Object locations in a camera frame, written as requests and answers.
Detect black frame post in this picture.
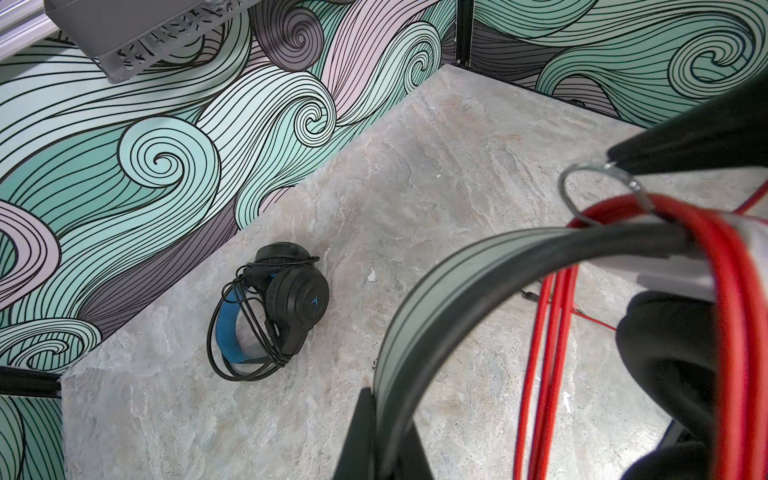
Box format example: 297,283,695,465
455,0,475,69
0,366,61,398

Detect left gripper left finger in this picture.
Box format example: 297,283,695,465
333,387,376,480

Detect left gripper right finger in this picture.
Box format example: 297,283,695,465
395,423,434,480

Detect white black headphones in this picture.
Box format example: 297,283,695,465
371,161,768,480

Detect black blue headphones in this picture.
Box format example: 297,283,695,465
206,242,330,382

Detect black frame post left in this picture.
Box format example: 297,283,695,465
0,366,61,398

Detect black frame post right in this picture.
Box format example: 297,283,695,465
455,0,475,69

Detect black perforated metal tray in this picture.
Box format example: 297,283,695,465
44,0,257,83

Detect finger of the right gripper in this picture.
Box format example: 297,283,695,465
607,70,767,176

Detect aluminium rail back wall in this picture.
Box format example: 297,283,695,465
0,0,59,60

